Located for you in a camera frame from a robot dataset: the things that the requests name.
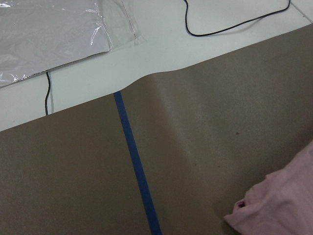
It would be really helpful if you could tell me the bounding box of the pink Snoopy t-shirt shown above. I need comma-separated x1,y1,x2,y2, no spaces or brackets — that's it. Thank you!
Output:
224,143,313,235

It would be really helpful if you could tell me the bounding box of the clear plastic bag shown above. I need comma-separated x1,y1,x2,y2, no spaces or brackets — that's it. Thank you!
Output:
0,0,141,87

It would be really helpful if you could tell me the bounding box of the thin black desk cable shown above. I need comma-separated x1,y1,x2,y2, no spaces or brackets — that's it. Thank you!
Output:
182,0,292,37

